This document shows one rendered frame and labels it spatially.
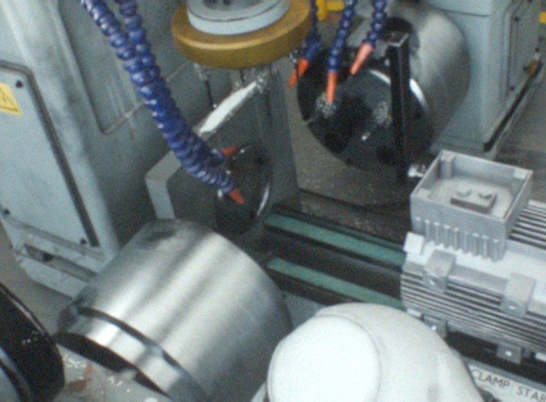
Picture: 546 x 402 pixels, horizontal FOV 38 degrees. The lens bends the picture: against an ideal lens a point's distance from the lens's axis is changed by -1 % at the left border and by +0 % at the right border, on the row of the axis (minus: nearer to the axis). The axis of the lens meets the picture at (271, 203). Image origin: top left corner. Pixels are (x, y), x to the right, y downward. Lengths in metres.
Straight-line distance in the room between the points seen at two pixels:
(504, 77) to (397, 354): 1.13
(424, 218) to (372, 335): 0.57
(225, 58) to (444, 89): 0.45
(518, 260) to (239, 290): 0.34
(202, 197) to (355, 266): 0.28
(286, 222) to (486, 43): 0.46
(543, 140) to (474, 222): 0.70
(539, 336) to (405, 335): 0.56
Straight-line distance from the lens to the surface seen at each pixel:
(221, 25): 0.98
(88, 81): 1.12
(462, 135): 1.55
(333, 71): 1.19
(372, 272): 1.27
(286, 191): 1.37
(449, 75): 1.32
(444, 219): 1.00
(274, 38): 0.97
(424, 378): 0.46
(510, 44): 1.52
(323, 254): 1.30
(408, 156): 1.21
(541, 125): 1.70
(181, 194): 1.12
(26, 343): 0.71
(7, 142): 1.24
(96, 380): 0.85
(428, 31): 1.33
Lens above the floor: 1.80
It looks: 40 degrees down
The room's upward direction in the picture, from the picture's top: 11 degrees counter-clockwise
